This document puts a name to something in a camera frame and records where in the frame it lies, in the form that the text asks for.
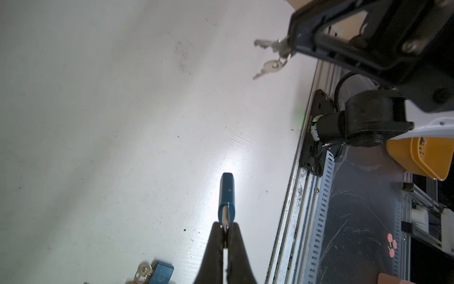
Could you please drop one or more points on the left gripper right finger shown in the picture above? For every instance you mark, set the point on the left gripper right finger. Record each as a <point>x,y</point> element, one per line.
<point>239,269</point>

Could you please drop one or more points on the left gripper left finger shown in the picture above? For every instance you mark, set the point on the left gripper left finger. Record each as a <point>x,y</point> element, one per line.
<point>211,269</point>

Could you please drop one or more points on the yellow plastic bin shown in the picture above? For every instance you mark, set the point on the yellow plastic bin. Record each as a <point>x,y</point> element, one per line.
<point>425,156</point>

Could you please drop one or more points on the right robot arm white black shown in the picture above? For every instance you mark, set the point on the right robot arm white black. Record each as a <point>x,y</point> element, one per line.
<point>370,117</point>

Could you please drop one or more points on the blue padlock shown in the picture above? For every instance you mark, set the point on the blue padlock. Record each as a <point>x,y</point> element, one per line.
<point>226,209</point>
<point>156,272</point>

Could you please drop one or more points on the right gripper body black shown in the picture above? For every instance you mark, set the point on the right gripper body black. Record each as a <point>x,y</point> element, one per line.
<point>408,45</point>

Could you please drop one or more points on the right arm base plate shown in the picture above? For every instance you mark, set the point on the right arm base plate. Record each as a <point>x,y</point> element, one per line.
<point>312,156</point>

